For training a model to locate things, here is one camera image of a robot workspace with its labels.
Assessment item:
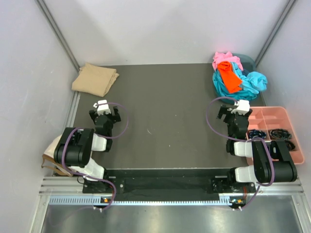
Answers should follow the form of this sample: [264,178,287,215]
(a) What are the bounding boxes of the orange t shirt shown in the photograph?
[217,61,242,94]

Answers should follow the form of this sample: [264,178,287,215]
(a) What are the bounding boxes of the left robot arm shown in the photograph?
[53,105,121,193]

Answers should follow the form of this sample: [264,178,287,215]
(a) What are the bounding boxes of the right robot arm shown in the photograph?
[217,105,297,192]

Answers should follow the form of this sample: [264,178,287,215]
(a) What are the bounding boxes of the pink divided tray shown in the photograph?
[248,106,305,165]

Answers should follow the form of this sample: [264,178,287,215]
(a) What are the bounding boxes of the turquoise t shirt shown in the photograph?
[212,62,268,101]

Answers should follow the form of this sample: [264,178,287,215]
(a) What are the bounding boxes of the folded beige t shirt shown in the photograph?
[71,63,119,97]

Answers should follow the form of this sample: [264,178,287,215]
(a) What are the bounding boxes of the pink t shirt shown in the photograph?
[212,51,243,71]

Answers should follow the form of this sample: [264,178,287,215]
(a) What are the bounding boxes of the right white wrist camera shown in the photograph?
[231,100,250,116]

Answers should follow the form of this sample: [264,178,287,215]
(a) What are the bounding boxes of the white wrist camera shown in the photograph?
[93,100,111,115]
[231,100,250,116]

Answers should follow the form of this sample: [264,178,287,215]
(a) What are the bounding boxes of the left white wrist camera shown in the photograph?
[93,100,111,115]

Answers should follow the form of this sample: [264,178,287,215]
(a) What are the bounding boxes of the blue patterned hair tie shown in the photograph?
[247,129,266,140]

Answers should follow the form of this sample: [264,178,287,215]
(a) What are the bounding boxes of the black hair tie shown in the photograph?
[270,128,292,140]

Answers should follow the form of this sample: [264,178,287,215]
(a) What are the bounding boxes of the aluminium frame rail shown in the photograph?
[39,177,304,196]

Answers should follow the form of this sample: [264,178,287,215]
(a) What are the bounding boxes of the grey slotted cable duct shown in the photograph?
[49,196,245,207]

